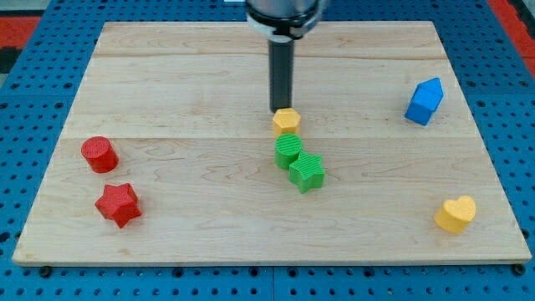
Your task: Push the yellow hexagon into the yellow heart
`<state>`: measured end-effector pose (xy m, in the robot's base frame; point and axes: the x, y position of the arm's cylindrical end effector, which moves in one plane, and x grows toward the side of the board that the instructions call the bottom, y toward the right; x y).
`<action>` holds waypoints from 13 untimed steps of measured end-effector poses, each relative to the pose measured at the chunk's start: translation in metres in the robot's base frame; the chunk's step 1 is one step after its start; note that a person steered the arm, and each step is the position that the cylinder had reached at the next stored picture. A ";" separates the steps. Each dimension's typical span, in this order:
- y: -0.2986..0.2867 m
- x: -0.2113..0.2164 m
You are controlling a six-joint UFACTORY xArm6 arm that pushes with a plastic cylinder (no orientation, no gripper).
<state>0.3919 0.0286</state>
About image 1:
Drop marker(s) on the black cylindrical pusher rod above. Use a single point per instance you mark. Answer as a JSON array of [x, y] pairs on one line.
[[280, 60]]

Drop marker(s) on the yellow hexagon block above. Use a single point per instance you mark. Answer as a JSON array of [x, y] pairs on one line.
[[286, 120]]

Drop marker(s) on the yellow heart block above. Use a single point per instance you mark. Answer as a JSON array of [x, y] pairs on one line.
[[455, 215]]

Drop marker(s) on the green cylinder block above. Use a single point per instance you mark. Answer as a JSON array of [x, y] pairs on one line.
[[287, 148]]

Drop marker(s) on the green star block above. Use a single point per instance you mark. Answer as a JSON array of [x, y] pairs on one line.
[[307, 172]]

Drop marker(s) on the light wooden board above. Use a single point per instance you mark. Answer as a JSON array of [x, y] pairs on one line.
[[185, 107]]

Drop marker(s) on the blue house-shaped block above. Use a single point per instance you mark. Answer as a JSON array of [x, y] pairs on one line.
[[425, 101]]

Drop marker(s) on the red cylinder block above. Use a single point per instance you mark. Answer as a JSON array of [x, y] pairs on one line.
[[100, 154]]

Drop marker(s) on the red star block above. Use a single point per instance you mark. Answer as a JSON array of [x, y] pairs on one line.
[[119, 204]]

